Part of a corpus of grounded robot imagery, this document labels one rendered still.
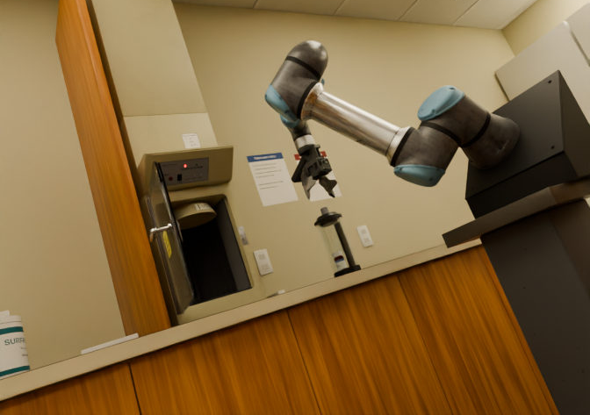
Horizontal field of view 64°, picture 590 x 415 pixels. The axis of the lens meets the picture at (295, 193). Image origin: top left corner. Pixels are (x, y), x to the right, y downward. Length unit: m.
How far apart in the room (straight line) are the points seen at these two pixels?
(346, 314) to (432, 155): 0.57
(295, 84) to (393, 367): 0.90
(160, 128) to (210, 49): 0.98
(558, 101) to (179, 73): 1.32
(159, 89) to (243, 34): 1.08
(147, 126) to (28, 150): 0.57
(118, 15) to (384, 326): 1.50
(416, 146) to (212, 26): 1.80
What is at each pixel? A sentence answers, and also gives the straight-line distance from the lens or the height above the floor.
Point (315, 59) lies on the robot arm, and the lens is 1.36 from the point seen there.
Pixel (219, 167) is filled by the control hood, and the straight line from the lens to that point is 1.72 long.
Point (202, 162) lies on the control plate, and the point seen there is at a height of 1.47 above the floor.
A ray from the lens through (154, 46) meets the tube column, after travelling 2.01.
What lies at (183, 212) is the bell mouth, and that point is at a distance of 1.72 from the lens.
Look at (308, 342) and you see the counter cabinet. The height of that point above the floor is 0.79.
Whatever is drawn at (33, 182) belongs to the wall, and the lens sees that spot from 2.12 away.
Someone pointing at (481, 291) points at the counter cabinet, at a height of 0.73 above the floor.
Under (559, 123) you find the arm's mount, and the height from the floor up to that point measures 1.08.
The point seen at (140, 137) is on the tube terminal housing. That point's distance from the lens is 1.77.
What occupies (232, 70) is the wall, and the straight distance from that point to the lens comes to 2.66.
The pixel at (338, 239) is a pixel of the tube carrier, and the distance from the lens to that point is 1.71.
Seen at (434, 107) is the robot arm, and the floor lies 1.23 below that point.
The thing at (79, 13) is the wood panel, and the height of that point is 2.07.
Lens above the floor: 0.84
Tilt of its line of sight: 15 degrees up
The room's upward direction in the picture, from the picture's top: 20 degrees counter-clockwise
